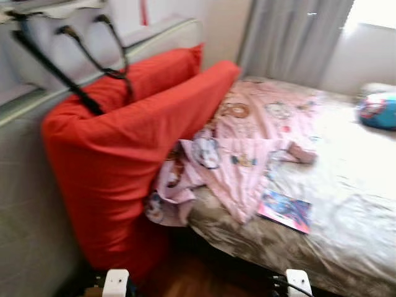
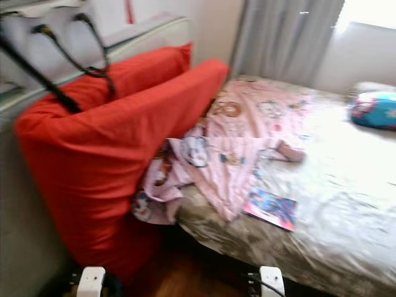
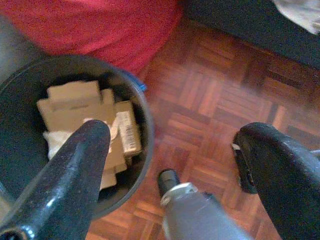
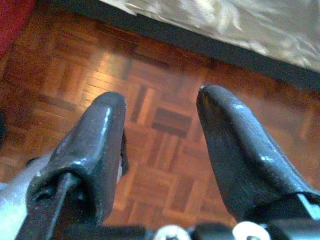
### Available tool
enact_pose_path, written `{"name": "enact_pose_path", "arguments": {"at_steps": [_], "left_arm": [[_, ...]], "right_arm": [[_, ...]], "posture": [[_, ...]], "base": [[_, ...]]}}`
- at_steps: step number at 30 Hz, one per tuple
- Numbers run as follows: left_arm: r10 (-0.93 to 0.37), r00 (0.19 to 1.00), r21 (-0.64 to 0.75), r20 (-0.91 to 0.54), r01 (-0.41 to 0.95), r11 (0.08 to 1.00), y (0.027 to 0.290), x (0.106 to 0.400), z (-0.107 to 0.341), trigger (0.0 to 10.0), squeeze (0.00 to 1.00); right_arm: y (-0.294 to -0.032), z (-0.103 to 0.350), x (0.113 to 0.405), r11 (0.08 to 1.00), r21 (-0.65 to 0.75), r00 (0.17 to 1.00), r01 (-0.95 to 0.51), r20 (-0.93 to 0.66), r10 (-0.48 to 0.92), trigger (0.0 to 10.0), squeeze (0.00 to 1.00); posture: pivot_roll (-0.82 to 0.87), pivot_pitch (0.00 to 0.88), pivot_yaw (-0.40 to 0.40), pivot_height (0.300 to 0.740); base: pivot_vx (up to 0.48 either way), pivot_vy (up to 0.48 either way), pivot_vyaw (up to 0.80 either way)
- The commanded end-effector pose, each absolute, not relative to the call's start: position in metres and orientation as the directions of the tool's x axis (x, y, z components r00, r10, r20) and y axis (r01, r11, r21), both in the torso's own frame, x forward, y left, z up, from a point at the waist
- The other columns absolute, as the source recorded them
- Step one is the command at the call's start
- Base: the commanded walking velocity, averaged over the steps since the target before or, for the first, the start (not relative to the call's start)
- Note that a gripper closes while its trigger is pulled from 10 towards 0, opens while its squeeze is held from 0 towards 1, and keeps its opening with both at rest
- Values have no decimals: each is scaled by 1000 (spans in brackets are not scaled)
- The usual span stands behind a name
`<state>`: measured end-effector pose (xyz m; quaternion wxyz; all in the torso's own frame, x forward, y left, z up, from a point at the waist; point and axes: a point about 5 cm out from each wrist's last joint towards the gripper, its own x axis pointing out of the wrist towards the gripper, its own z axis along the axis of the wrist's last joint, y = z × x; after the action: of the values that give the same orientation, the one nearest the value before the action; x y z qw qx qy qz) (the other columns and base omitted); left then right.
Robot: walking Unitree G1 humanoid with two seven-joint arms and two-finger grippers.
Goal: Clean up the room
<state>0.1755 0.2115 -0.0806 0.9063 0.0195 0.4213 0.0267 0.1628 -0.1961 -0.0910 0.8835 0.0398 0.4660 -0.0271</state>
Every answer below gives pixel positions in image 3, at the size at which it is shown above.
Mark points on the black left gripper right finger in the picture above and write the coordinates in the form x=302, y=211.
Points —
x=282, y=175

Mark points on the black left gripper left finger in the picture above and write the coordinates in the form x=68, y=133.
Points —
x=62, y=187

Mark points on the crumpled white tissue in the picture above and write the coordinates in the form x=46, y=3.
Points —
x=55, y=143

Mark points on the brown cardboard scrap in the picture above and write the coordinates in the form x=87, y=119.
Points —
x=112, y=165

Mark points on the flattened brown cardboard box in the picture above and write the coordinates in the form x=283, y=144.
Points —
x=72, y=105

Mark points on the narrow barcode carton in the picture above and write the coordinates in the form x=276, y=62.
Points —
x=128, y=130

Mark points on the black round waste bin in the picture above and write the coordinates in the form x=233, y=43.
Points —
x=20, y=107

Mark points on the beige floral bed cover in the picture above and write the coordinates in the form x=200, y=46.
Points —
x=300, y=12

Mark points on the red fabric cushion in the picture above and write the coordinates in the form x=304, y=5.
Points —
x=100, y=27

